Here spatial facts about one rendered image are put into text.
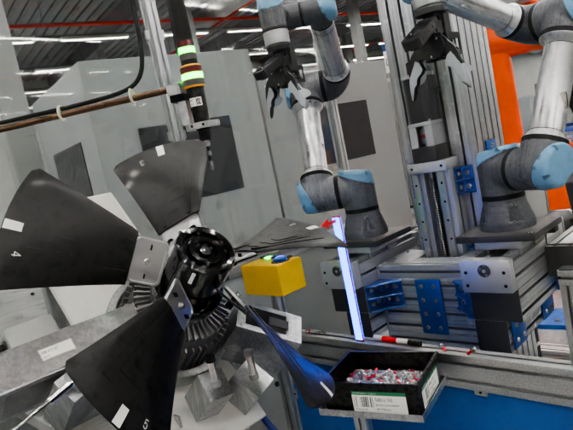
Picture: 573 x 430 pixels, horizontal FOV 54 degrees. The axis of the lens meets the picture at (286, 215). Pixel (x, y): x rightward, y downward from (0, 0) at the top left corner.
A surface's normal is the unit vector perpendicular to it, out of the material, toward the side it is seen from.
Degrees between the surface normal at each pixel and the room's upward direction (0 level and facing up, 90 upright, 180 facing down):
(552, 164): 98
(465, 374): 90
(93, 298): 50
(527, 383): 90
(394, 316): 90
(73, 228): 81
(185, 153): 43
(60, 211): 77
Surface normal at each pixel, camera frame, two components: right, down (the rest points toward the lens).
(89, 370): 0.72, -0.36
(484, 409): -0.69, 0.22
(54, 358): 0.41, -0.67
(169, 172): -0.19, -0.55
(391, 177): 0.57, -0.03
